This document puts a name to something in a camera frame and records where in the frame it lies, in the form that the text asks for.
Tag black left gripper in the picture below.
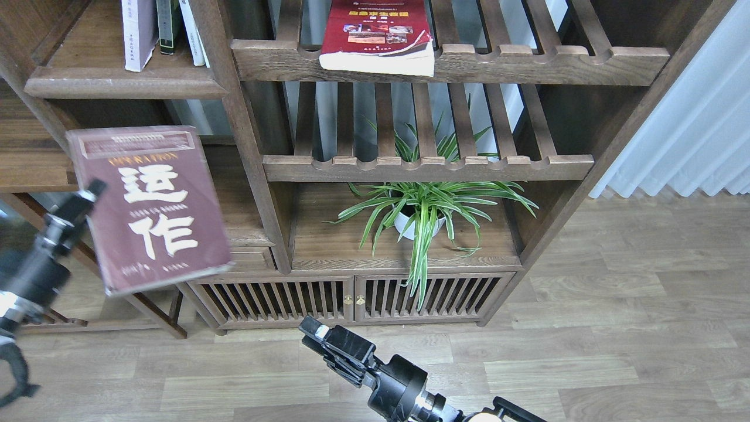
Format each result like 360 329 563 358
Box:
2 179 107 326

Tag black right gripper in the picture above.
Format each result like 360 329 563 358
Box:
298 316 448 421

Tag maroon book white characters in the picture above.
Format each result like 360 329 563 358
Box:
65 125 233 297

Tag pale lilac book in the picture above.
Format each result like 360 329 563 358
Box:
121 1 158 72

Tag red cover book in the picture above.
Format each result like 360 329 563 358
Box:
319 1 435 77

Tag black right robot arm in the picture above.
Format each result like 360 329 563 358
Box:
298 316 542 421

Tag wooden side rack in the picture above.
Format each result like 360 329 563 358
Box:
0 275 88 335

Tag white plant pot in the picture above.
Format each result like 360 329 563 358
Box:
394 205 446 240

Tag green spider plant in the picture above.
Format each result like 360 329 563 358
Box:
326 94 539 311

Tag dark wooden bookshelf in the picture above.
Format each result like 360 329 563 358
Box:
2 1 737 339

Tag white thin book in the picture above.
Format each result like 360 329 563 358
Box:
179 0 210 67

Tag green spine book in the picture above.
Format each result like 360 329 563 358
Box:
156 0 180 55

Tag white pleated curtain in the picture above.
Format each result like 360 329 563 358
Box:
589 1 749 198

